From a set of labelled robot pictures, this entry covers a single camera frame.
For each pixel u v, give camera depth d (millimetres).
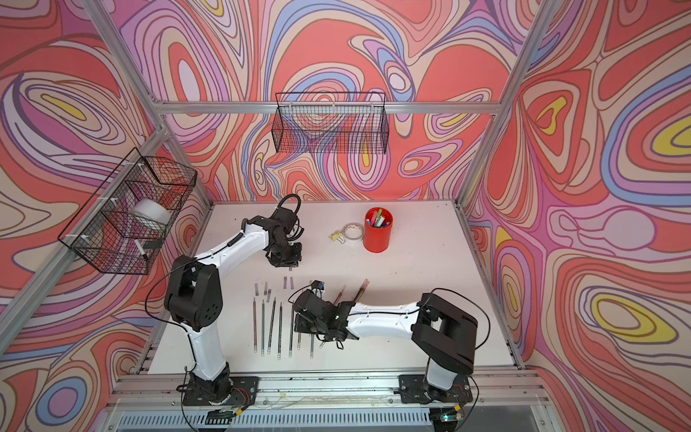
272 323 863
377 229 993
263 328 856
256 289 933
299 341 767
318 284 768
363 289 933
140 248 734
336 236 1074
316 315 618
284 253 785
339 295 911
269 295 926
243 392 720
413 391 734
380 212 986
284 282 959
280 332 842
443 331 468
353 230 1102
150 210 747
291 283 954
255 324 863
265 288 934
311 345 822
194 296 500
